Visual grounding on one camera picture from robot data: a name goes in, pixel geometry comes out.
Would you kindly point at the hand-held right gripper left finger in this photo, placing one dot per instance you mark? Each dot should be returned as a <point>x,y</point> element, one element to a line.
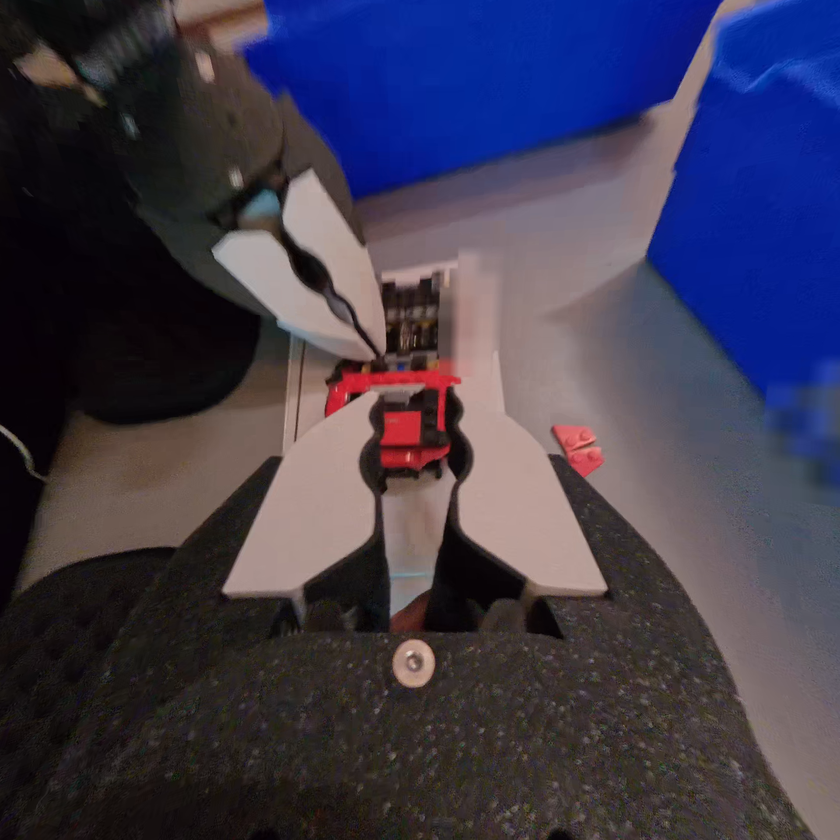
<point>309,525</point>

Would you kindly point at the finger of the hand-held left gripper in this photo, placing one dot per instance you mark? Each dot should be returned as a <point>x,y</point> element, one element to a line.
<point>269,276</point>
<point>331,236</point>

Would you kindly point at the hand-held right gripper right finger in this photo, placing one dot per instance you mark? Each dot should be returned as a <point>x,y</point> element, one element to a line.
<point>519,519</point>

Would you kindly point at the lego instruction booklet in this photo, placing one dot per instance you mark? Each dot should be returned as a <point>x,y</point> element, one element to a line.
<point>479,355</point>

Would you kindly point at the blue plastic bin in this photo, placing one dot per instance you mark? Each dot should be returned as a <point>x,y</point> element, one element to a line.
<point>761,197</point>
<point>499,79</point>

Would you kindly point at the black quilted pad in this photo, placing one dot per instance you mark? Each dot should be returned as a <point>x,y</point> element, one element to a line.
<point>171,361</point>

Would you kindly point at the red and black lego car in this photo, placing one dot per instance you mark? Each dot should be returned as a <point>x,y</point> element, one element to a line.
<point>407,427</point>

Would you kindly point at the person's right hand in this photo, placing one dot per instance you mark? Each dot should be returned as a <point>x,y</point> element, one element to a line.
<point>412,612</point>

